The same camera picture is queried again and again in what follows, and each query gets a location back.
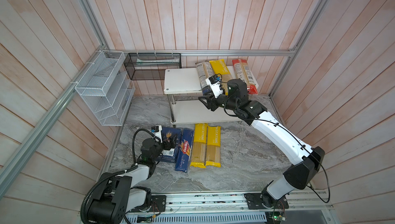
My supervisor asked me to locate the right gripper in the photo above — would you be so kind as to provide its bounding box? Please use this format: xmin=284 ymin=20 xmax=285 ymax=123
xmin=199 ymin=91 xmax=240 ymax=115

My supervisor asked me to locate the brown blue spaghetti package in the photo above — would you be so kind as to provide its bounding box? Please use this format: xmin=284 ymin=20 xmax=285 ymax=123
xmin=195 ymin=61 xmax=215 ymax=95

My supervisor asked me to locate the yellow pasta package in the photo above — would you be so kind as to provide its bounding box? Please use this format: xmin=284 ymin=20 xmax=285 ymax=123
xmin=209 ymin=59 xmax=233 ymax=95
xmin=205 ymin=126 xmax=221 ymax=167
xmin=190 ymin=123 xmax=208 ymax=168

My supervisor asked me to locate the red spaghetti package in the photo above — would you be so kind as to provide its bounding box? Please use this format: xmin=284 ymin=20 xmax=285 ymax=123
xmin=232 ymin=59 xmax=258 ymax=94

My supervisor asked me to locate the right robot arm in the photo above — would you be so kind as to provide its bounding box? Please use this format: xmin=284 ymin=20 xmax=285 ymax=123
xmin=199 ymin=74 xmax=325 ymax=210

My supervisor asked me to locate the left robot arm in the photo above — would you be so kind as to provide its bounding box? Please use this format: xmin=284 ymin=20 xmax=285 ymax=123
xmin=80 ymin=126 xmax=171 ymax=224

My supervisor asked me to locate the blue Barilla pasta box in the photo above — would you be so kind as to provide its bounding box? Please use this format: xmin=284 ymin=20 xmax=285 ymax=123
xmin=159 ymin=127 xmax=182 ymax=163

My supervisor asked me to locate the blue spaghetti bag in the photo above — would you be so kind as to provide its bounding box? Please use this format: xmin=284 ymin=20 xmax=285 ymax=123
xmin=175 ymin=128 xmax=194 ymax=173

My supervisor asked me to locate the white two-tier shelf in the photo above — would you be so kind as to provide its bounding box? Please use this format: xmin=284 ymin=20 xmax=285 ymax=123
xmin=164 ymin=68 xmax=240 ymax=125

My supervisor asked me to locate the black mesh basket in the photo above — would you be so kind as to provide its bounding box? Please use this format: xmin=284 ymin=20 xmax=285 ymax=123
xmin=123 ymin=52 xmax=182 ymax=81

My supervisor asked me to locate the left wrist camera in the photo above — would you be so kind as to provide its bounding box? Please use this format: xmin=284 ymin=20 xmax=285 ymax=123
xmin=151 ymin=125 xmax=163 ymax=143

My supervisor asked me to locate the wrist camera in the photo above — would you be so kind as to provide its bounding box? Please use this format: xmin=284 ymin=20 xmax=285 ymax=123
xmin=205 ymin=74 xmax=224 ymax=98
xmin=151 ymin=125 xmax=163 ymax=143

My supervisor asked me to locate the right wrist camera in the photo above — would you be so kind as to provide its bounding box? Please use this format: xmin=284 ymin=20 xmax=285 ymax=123
xmin=205 ymin=74 xmax=224 ymax=98

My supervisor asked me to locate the aluminium frame horizontal bar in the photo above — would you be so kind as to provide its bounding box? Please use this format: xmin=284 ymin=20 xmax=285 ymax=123
xmin=121 ymin=49 xmax=296 ymax=57

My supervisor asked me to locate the white wire mesh rack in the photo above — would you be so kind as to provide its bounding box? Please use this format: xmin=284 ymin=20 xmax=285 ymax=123
xmin=75 ymin=51 xmax=135 ymax=126

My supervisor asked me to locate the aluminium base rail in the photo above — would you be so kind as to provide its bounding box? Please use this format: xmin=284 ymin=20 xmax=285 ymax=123
xmin=77 ymin=189 xmax=335 ymax=224

